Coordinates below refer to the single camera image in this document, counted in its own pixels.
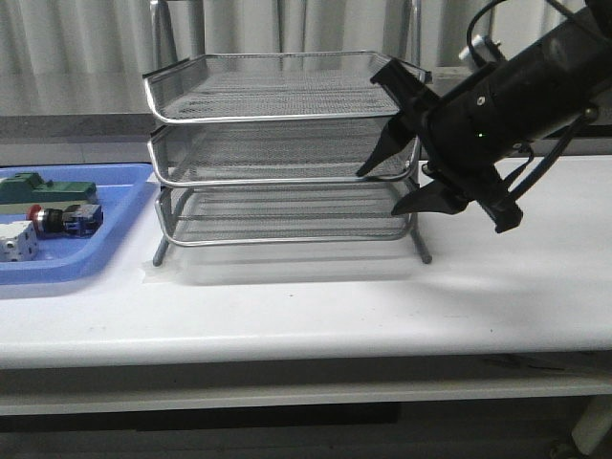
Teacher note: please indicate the red emergency stop button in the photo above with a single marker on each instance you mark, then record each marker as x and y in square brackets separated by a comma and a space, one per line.
[79, 220]

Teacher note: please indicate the white electrical connector block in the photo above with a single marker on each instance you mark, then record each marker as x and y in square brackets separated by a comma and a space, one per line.
[18, 241]

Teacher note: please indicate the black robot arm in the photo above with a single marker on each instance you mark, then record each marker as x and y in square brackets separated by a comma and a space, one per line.
[546, 94]

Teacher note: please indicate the grey pleated curtain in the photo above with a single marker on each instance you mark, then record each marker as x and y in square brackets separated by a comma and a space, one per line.
[42, 37]

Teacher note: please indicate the grey stone counter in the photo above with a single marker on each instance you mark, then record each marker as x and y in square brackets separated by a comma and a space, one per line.
[71, 105]

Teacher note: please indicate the blue plastic tray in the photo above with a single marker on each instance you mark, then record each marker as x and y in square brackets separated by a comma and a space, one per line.
[123, 190]

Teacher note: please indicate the white table leg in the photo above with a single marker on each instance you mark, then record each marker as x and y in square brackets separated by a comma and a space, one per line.
[593, 425]

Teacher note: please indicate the green terminal block module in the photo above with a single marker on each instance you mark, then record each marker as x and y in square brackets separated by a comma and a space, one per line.
[25, 189]

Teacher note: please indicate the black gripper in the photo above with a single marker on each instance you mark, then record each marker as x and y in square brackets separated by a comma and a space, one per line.
[463, 136]

